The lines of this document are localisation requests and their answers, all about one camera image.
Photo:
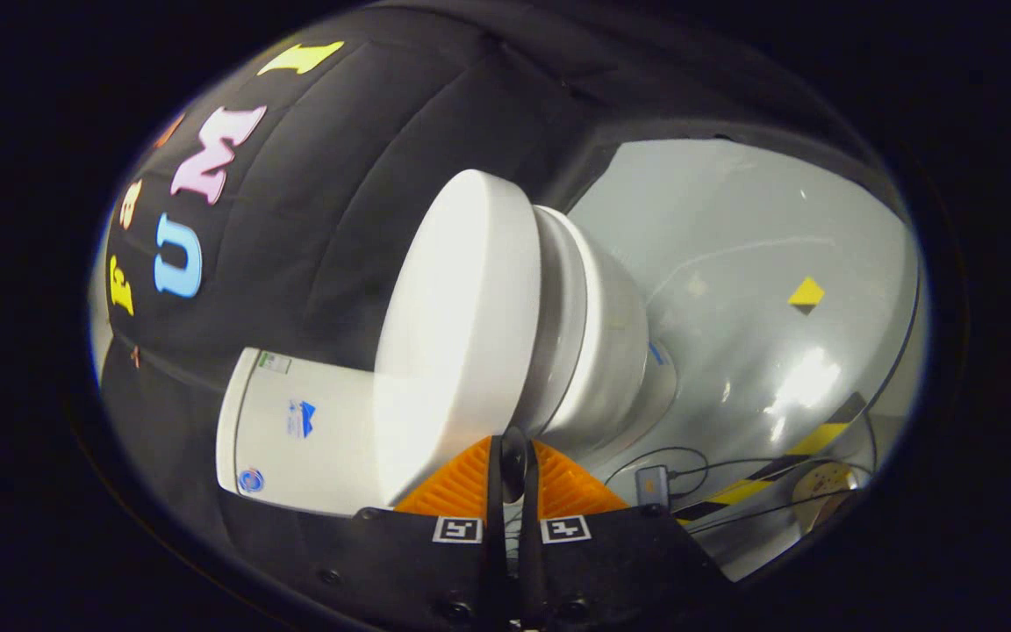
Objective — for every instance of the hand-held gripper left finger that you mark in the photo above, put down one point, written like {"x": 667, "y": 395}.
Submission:
{"x": 495, "y": 562}

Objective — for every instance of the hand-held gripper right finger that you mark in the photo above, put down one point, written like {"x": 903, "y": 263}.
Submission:
{"x": 530, "y": 570}

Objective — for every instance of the small grey adapter box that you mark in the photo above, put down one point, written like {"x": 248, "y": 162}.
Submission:
{"x": 652, "y": 485}

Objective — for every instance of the round tan object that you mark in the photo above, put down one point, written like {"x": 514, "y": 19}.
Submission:
{"x": 826, "y": 487}

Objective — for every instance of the black yellow striped tape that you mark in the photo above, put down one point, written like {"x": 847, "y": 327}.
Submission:
{"x": 808, "y": 436}

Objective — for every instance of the yellow floor sticker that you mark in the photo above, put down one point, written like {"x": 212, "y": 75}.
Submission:
{"x": 806, "y": 291}

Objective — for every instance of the black backdrop cloth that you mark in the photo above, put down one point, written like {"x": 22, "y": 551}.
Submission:
{"x": 339, "y": 175}

